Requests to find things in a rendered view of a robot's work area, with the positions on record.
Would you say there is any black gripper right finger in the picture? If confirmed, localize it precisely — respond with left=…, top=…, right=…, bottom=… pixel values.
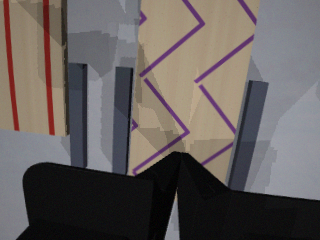
left=177, top=152, right=320, bottom=240

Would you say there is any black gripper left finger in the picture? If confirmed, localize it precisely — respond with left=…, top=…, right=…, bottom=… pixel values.
left=22, top=151, right=181, bottom=240

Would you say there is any tan wooden strip with purple zigzag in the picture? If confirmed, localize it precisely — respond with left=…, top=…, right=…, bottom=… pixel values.
left=128, top=0, right=260, bottom=184

